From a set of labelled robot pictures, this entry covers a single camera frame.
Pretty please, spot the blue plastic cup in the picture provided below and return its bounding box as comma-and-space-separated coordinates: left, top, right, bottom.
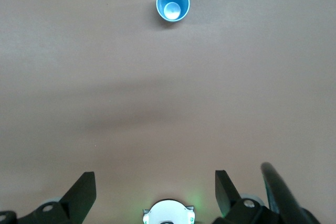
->
155, 0, 191, 22

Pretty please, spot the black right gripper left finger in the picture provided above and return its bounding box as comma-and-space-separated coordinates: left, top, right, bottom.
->
0, 171, 97, 224

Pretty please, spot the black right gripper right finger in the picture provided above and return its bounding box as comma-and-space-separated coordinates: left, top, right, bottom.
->
212, 169, 279, 224

